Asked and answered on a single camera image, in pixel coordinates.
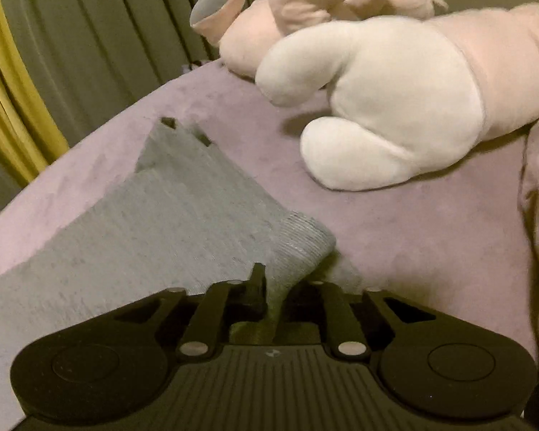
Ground grey pants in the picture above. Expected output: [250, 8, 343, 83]
[0, 117, 337, 431]

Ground white and pink plush toy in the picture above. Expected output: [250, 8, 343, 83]
[255, 4, 539, 190]

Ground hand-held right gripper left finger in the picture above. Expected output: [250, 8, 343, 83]
[116, 263, 269, 363]

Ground pink plush toy grey feet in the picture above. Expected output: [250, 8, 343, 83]
[189, 0, 450, 79]

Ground purple fleece blanket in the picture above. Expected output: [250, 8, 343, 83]
[0, 60, 539, 319]

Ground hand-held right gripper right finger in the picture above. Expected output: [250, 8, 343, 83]
[295, 280, 433, 363]

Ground yellow curtain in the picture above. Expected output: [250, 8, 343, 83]
[0, 0, 69, 186]

